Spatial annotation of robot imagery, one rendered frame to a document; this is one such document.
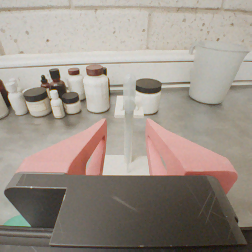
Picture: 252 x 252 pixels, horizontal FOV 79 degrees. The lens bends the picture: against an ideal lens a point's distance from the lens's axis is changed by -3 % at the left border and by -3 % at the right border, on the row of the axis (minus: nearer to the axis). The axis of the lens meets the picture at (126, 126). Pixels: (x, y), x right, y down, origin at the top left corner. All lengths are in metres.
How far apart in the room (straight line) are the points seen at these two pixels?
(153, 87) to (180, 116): 0.10
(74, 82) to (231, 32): 0.53
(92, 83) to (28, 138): 0.18
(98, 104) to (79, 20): 0.25
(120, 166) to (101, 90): 0.19
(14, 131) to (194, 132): 0.40
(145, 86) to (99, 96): 0.11
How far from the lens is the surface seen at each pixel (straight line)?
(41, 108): 0.43
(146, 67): 0.53
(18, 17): 0.58
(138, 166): 0.27
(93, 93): 0.39
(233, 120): 0.47
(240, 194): 0.30
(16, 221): 0.24
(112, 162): 0.28
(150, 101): 0.39
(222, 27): 0.66
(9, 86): 0.45
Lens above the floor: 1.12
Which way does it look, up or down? 36 degrees down
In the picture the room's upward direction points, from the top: 1 degrees clockwise
